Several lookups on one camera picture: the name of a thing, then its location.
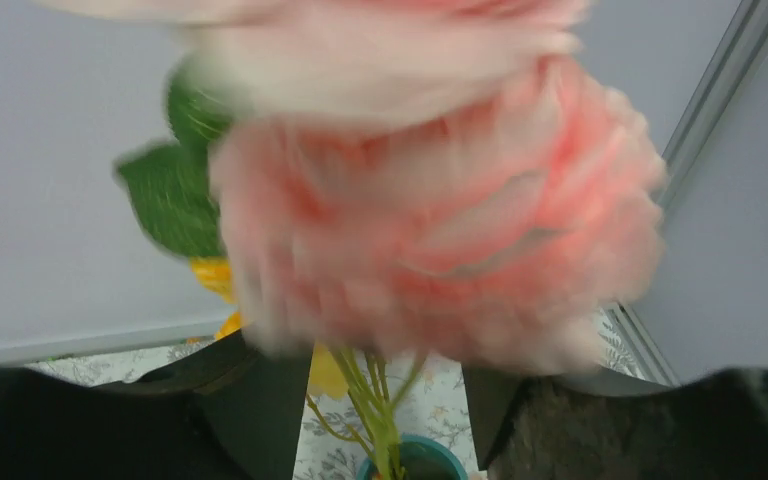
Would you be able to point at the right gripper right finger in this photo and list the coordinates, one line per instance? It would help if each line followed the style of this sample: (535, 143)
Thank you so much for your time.
(548, 427)

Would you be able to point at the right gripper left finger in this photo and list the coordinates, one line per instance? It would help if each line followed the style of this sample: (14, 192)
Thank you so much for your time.
(250, 403)

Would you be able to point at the deep pink rose stem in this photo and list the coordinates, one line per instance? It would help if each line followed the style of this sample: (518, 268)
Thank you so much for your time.
(402, 179)

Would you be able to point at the teal cylindrical vase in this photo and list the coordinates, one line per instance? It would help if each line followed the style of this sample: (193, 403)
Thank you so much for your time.
(414, 457)

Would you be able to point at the floral patterned table mat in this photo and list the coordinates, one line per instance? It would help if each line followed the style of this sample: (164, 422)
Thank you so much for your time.
(436, 408)

